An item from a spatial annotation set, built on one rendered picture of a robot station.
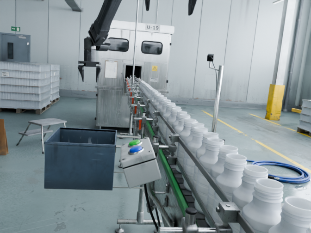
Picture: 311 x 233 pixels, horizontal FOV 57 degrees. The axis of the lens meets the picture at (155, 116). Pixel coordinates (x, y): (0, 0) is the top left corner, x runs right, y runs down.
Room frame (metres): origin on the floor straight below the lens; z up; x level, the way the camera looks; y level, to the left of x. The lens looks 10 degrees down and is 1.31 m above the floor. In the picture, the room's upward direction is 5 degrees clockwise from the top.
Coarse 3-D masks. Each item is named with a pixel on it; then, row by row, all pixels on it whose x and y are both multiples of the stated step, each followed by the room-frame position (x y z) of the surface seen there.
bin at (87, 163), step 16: (64, 128) 1.53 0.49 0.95; (80, 128) 1.55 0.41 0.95; (48, 144) 1.23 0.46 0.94; (64, 144) 1.24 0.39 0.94; (80, 144) 1.25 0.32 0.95; (96, 144) 1.26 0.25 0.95; (112, 144) 1.57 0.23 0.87; (48, 160) 1.23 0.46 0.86; (64, 160) 1.24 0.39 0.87; (80, 160) 1.25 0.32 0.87; (96, 160) 1.26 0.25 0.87; (112, 160) 1.27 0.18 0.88; (48, 176) 1.23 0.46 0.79; (64, 176) 1.24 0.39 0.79; (80, 176) 1.25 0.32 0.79; (96, 176) 1.26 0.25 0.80; (112, 176) 1.27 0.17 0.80; (144, 192) 1.34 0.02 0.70
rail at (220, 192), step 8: (144, 104) 2.07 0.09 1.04; (152, 104) 1.57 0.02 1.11; (184, 144) 0.75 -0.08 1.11; (176, 160) 0.83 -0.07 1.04; (200, 168) 0.59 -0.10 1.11; (184, 176) 0.72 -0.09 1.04; (208, 176) 0.53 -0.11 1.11; (192, 184) 0.64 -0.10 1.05; (216, 184) 0.49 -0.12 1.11; (216, 192) 0.48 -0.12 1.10; (200, 200) 0.56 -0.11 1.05; (224, 200) 0.44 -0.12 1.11; (208, 216) 0.50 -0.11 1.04; (240, 216) 0.38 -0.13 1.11; (240, 224) 0.38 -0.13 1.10; (248, 224) 0.36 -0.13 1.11; (248, 232) 0.35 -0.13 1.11
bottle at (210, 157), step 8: (208, 144) 0.61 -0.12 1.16; (216, 144) 0.60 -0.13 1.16; (208, 152) 0.60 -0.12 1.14; (216, 152) 0.60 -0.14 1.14; (200, 160) 0.61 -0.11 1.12; (208, 160) 0.59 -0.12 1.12; (216, 160) 0.59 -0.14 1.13; (208, 168) 0.59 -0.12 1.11; (200, 176) 0.60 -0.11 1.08; (200, 184) 0.60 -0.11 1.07; (208, 184) 0.59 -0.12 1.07; (200, 192) 0.60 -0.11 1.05; (200, 208) 0.59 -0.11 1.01
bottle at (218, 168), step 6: (222, 150) 0.55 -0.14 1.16; (228, 150) 0.54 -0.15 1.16; (234, 150) 0.54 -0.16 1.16; (222, 156) 0.55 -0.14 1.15; (216, 162) 0.56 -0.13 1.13; (222, 162) 0.54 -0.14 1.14; (216, 168) 0.54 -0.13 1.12; (222, 168) 0.54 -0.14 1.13; (216, 174) 0.54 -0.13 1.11; (210, 186) 0.55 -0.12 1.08; (210, 192) 0.55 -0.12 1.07; (210, 198) 0.54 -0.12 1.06; (210, 204) 0.54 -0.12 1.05; (210, 210) 0.54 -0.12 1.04
